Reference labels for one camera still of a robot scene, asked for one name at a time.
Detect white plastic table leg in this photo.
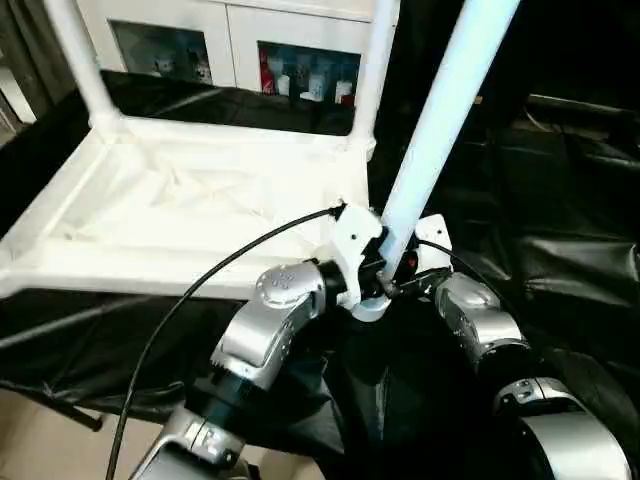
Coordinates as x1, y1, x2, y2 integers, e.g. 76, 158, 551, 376
352, 0, 403, 159
372, 0, 523, 281
42, 0, 126, 141

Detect white plastic table top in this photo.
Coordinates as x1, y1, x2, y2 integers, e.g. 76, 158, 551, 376
0, 115, 401, 323

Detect black plastic mat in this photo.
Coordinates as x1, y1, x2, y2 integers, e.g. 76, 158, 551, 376
0, 70, 640, 480

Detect red bottle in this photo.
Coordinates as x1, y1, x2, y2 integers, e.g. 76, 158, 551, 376
259, 50, 275, 94

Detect black cabinet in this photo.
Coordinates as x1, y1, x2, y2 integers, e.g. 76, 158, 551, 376
385, 0, 640, 111

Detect white cabinet with glass doors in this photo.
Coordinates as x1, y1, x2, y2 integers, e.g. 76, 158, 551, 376
75, 0, 401, 107

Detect grey curtain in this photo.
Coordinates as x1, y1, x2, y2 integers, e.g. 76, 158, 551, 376
0, 0, 63, 126

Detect black metal table frame leg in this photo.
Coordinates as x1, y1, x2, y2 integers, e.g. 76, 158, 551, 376
0, 375, 106, 433

